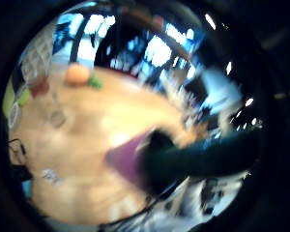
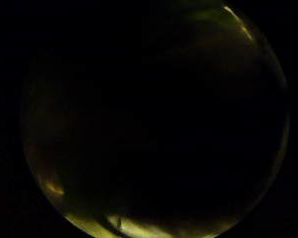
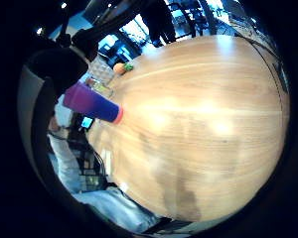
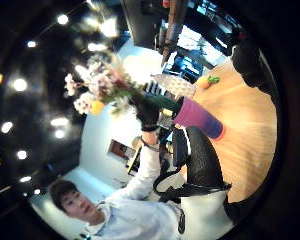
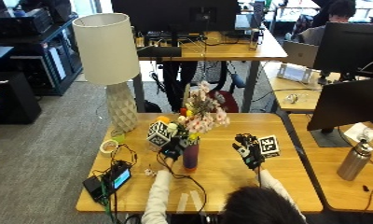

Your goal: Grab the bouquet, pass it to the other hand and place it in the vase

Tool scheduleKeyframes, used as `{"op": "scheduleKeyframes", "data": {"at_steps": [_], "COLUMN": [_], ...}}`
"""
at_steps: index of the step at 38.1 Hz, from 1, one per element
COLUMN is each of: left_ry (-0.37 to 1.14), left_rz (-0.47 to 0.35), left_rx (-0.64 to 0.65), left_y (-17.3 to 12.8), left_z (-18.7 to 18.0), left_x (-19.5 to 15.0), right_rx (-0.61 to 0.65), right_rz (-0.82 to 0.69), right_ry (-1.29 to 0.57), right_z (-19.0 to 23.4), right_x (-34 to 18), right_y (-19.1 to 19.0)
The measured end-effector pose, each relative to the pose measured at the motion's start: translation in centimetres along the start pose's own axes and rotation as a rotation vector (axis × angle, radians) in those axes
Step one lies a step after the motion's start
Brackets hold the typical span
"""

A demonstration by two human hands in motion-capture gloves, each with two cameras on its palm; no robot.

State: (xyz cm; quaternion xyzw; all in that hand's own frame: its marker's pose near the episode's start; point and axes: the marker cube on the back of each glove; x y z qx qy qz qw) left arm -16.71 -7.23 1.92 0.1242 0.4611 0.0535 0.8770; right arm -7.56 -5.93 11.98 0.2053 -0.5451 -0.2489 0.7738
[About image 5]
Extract person's right hand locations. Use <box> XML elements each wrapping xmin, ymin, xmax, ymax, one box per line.
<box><xmin>232</xmin><ymin>133</ymin><xmax>267</xmax><ymax>171</ymax></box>

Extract person's left hand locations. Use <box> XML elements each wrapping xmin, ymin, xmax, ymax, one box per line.
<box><xmin>159</xmin><ymin>137</ymin><xmax>190</xmax><ymax>162</ymax></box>

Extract purple vase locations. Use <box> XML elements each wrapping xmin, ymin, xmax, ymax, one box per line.
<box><xmin>182</xmin><ymin>140</ymin><xmax>200</xmax><ymax>173</ymax></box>

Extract white marker cube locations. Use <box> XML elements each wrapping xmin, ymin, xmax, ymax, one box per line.
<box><xmin>147</xmin><ymin>120</ymin><xmax>174</xmax><ymax>148</ymax></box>
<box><xmin>259</xmin><ymin>134</ymin><xmax>281</xmax><ymax>159</ymax></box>

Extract pink flower bouquet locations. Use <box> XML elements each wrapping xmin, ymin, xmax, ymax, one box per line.
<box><xmin>155</xmin><ymin>80</ymin><xmax>232</xmax><ymax>141</ymax></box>

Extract red chair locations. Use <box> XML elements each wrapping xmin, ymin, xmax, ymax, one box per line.
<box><xmin>207</xmin><ymin>90</ymin><xmax>240</xmax><ymax>114</ymax></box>

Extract white tape roll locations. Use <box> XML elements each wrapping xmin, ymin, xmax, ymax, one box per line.
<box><xmin>100</xmin><ymin>139</ymin><xmax>122</xmax><ymax>156</ymax></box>

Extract clear glasses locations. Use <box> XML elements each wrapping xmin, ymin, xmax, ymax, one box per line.
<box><xmin>284</xmin><ymin>92</ymin><xmax>309</xmax><ymax>105</ymax></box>

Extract black device with screen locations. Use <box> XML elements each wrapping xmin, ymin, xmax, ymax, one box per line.
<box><xmin>103</xmin><ymin>161</ymin><xmax>134</xmax><ymax>192</ymax></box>

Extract white tape strip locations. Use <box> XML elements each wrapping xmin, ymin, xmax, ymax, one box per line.
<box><xmin>191</xmin><ymin>189</ymin><xmax>208</xmax><ymax>214</ymax></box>
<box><xmin>178</xmin><ymin>192</ymin><xmax>191</xmax><ymax>215</ymax></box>

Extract wooden desk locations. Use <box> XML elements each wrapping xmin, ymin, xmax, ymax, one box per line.
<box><xmin>132</xmin><ymin>26</ymin><xmax>289</xmax><ymax>114</ymax></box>
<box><xmin>263</xmin><ymin>60</ymin><xmax>345</xmax><ymax>114</ymax></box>
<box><xmin>289</xmin><ymin>113</ymin><xmax>373</xmax><ymax>214</ymax></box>

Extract white desk device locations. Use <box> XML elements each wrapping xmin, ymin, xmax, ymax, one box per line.
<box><xmin>276</xmin><ymin>63</ymin><xmax>313</xmax><ymax>84</ymax></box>

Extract black box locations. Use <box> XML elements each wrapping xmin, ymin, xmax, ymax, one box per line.
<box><xmin>83</xmin><ymin>175</ymin><xmax>110</xmax><ymax>203</ymax></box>

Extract black computer monitor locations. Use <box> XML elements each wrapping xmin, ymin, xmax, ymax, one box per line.
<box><xmin>312</xmin><ymin>21</ymin><xmax>373</xmax><ymax>82</ymax></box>
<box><xmin>307</xmin><ymin>77</ymin><xmax>373</xmax><ymax>148</ymax></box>
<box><xmin>110</xmin><ymin>0</ymin><xmax>243</xmax><ymax>48</ymax></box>

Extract steel water bottle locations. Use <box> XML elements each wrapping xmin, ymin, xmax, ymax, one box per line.
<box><xmin>336</xmin><ymin>139</ymin><xmax>373</xmax><ymax>182</ymax></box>

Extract white paper sheet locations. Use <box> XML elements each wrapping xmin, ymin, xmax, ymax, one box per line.
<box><xmin>344</xmin><ymin>121</ymin><xmax>373</xmax><ymax>144</ymax></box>

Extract black bar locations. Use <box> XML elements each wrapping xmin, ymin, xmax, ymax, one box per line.
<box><xmin>136</xmin><ymin>46</ymin><xmax>183</xmax><ymax>58</ymax></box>

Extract silver laptop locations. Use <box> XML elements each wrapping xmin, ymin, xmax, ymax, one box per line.
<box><xmin>283</xmin><ymin>40</ymin><xmax>321</xmax><ymax>69</ymax></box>

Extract white table lamp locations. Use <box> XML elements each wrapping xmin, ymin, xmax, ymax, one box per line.
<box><xmin>71</xmin><ymin>12</ymin><xmax>142</xmax><ymax>135</ymax></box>

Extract black computer tower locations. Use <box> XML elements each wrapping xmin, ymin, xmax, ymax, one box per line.
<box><xmin>0</xmin><ymin>72</ymin><xmax>43</xmax><ymax>125</ymax></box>

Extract black shelf unit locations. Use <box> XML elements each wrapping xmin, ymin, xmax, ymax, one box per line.
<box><xmin>0</xmin><ymin>8</ymin><xmax>85</xmax><ymax>97</ymax></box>

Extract black glove cable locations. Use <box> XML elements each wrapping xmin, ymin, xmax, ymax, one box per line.
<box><xmin>155</xmin><ymin>151</ymin><xmax>210</xmax><ymax>217</ymax></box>

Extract black device cables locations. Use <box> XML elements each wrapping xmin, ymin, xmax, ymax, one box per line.
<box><xmin>91</xmin><ymin>143</ymin><xmax>140</xmax><ymax>224</ymax></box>

